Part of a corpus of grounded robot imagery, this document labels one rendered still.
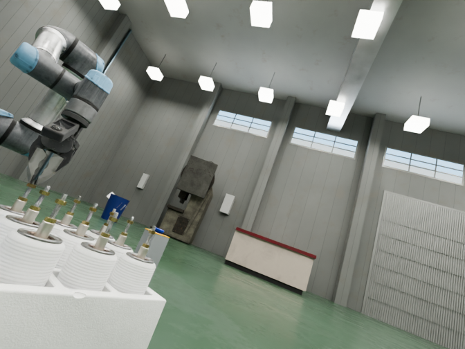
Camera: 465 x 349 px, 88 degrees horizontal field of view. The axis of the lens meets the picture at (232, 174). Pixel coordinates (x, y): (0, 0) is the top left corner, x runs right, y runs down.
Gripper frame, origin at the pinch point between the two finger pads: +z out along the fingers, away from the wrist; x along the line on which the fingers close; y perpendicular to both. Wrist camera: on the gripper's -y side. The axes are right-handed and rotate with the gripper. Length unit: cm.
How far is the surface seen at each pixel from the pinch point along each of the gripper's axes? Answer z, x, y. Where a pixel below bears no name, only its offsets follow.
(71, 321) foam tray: 21.1, -22.8, -22.9
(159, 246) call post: 7.0, -40.6, 12.5
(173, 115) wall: -406, -74, 890
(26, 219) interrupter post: 8.3, -5.5, -11.0
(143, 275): 11.8, -33.6, -14.1
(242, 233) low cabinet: -38, -287, 394
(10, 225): 9.9, -4.3, -14.3
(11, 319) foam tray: 20.6, -14.3, -27.3
